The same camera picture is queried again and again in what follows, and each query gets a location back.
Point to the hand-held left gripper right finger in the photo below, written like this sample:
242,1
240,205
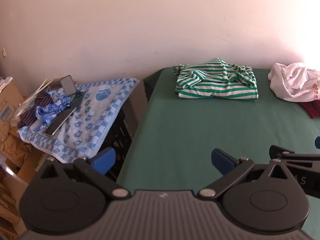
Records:
221,160

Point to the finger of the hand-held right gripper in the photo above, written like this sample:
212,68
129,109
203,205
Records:
318,142
295,157

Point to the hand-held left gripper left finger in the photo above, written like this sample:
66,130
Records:
106,156

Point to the white shirt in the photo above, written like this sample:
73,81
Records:
287,80

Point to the dark red garment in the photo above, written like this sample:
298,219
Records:
312,108

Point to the blue floral towel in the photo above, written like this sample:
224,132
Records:
100,115

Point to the black smartphone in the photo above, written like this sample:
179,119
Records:
58,123

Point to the dark green clip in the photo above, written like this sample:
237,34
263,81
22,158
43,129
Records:
78,97

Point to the blue floral cloth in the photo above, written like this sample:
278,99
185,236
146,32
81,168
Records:
47,112

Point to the green striped shirt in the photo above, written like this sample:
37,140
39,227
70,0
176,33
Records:
215,85

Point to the silver metal tin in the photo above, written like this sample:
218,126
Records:
67,85

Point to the brown cardboard box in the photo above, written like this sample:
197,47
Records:
7,205
20,152

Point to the dark striped cloth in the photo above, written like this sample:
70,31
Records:
30,115

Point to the clear plastic bag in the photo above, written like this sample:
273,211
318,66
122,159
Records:
27,102

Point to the small white wall fitting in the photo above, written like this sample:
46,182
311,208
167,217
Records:
3,52

